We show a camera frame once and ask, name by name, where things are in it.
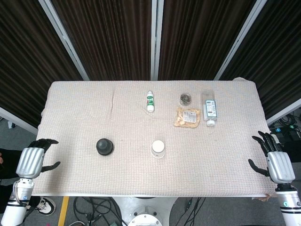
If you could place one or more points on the beige waffle tablecloth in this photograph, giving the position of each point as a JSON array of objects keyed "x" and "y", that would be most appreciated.
[{"x": 141, "y": 179}]

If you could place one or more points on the brown paper scrap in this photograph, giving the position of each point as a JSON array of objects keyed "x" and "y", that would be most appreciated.
[{"x": 265, "y": 198}]

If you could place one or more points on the clear bag of beige snacks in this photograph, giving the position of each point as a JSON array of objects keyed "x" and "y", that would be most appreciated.
[{"x": 187, "y": 117}]

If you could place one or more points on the white black sneaker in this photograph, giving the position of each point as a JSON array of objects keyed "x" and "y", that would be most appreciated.
[{"x": 47, "y": 206}]

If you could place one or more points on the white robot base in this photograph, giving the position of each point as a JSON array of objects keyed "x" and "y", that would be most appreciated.
[{"x": 143, "y": 212}]

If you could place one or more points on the dark brown ribbed partition panel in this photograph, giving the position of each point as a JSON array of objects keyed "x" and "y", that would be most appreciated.
[
  {"x": 200, "y": 35},
  {"x": 23, "y": 58},
  {"x": 282, "y": 58},
  {"x": 113, "y": 35}
]

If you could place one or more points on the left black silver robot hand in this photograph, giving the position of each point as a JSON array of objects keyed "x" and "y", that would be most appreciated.
[{"x": 30, "y": 162}]

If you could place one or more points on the black round jar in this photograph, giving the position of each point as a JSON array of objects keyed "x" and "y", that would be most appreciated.
[{"x": 104, "y": 146}]

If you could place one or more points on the white paper cup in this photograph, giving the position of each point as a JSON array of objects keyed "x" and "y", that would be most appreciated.
[{"x": 157, "y": 147}]

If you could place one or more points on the small white green-label bottle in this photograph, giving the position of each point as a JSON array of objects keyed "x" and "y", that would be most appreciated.
[{"x": 150, "y": 101}]

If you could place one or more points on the clear plastic bottle white cap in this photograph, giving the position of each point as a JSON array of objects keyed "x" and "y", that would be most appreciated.
[{"x": 209, "y": 108}]

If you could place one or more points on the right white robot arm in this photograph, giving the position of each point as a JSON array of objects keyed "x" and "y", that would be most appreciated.
[{"x": 290, "y": 202}]

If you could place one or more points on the yellow floor tape strip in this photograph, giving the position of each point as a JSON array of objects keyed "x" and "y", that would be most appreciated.
[{"x": 63, "y": 212}]

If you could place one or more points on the black power box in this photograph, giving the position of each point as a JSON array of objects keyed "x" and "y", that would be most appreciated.
[{"x": 292, "y": 135}]

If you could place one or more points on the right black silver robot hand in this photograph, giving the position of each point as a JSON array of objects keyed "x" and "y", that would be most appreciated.
[{"x": 279, "y": 166}]

